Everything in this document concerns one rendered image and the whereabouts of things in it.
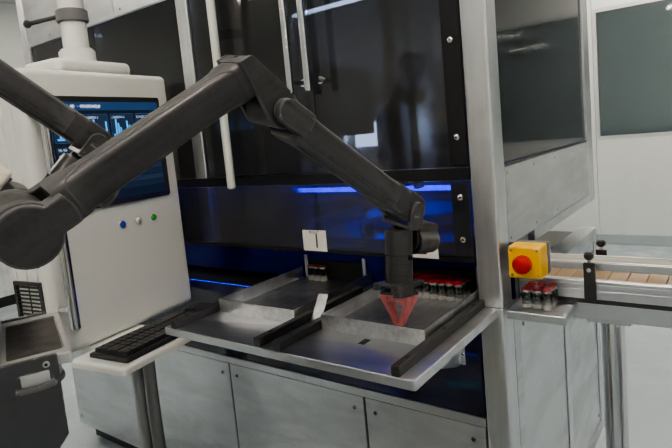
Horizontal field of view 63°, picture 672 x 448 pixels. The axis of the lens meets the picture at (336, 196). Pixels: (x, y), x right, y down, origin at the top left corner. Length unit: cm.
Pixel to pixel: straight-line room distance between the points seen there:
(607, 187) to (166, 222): 477
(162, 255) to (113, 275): 19
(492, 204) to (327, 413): 83
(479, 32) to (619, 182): 471
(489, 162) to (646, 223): 472
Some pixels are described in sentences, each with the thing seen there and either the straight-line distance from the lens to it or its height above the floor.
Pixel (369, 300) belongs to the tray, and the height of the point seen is 89.
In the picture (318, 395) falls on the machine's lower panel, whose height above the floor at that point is 55.
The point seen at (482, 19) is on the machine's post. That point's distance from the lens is 128.
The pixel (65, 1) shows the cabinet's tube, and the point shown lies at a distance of 180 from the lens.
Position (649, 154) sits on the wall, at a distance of 584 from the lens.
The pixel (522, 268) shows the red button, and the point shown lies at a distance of 125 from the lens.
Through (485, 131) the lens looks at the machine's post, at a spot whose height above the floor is 129.
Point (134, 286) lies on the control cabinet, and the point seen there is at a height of 92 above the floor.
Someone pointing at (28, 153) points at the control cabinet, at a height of 134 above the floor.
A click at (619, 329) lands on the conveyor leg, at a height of 81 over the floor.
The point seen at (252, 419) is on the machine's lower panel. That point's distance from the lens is 200.
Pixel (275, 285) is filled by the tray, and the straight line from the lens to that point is 164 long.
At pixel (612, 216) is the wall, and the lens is 596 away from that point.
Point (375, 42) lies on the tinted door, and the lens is 141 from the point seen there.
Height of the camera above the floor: 131
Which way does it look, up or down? 6 degrees down
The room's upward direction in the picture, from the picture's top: 5 degrees counter-clockwise
